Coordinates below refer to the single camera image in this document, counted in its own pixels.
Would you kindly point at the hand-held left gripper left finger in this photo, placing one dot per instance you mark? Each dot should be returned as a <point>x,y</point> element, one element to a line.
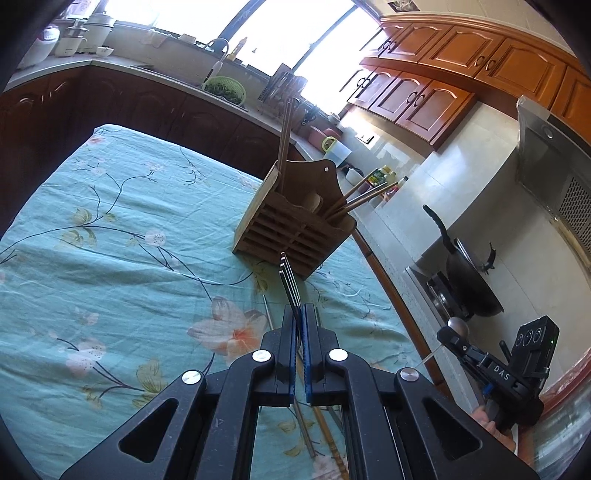
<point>290,360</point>

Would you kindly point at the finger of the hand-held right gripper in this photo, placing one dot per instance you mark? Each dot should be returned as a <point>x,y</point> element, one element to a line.
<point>455,344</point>

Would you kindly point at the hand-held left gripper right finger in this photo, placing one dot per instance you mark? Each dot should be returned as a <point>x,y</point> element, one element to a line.
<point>308,360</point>

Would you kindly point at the metal spoon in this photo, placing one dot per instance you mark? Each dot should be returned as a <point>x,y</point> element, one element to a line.
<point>457,325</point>

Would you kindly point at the metal fork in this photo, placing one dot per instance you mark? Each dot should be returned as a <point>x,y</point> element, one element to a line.
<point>291,281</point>

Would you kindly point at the wooden utensil holder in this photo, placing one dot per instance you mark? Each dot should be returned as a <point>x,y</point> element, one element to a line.
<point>295,235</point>

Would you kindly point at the person's right hand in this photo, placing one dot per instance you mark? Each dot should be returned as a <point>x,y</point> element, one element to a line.
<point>494,431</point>

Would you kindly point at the gas stove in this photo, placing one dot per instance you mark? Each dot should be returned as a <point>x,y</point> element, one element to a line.
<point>438,295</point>

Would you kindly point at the metal chopstick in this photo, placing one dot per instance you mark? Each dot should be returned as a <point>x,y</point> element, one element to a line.
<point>336,417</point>
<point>304,429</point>

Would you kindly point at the black wok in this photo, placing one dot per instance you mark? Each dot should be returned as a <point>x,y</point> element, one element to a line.
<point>471,277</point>

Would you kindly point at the grey kitchen countertop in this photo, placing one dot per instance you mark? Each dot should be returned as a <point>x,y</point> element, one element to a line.
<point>397,240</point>

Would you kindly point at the cooking oil bottles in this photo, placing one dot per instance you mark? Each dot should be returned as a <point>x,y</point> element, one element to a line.
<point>383,176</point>

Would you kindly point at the steel range hood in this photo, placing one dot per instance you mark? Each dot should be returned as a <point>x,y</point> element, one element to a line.
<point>558,184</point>

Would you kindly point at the white lidded container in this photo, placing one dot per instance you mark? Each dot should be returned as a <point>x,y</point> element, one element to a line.
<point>354,176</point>

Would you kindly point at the teal floral tablecloth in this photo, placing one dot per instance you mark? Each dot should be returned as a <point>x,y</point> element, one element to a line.
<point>115,277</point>

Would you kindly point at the green mug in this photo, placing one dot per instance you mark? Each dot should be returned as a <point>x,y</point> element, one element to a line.
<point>328,144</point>

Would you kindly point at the pink pot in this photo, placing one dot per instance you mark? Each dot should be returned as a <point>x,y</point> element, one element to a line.
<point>325,133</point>

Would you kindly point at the metal dish rack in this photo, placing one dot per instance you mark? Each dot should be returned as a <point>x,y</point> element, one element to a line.
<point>281,90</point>

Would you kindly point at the green colander basket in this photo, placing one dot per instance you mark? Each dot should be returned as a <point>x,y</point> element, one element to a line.
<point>225,90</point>

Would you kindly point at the wooden upper cabinets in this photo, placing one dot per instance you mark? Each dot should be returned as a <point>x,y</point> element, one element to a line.
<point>461,60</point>

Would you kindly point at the wooden cabinets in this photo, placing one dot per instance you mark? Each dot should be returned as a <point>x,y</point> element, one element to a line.
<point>138,106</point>
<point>461,60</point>

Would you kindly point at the wooden lower cabinets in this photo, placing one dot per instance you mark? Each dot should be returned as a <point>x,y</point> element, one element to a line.
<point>138,106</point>

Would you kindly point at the chrome kitchen faucet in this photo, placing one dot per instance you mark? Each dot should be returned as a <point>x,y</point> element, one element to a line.
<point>217,60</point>

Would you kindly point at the yellow liquid bottle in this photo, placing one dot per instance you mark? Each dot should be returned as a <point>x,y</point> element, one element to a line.
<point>238,50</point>

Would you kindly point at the kitchen window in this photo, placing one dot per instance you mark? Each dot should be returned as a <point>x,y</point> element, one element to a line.
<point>277,32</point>

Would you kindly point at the small white bowl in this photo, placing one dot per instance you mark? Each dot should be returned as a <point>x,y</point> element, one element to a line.
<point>104,51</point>

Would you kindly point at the steel pot with lid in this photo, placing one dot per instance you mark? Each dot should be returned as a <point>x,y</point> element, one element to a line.
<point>99,30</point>

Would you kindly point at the small white steamer pot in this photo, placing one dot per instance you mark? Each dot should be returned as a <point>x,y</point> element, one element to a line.
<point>71,40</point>

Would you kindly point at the white red rice cooker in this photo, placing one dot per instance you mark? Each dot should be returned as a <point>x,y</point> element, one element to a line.
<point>44,46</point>

